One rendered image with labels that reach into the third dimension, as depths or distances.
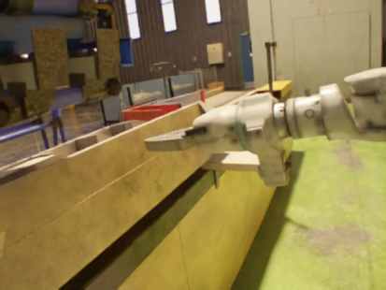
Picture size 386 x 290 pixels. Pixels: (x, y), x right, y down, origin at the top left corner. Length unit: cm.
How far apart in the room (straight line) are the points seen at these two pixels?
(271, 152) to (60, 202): 36
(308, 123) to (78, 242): 43
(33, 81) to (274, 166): 33
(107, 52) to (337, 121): 32
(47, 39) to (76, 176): 26
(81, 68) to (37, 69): 11
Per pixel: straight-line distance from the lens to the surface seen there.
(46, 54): 34
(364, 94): 36
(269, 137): 36
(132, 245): 63
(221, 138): 37
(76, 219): 52
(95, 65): 40
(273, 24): 648
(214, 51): 1043
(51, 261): 50
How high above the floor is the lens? 113
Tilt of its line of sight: 17 degrees down
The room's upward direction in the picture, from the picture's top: 7 degrees counter-clockwise
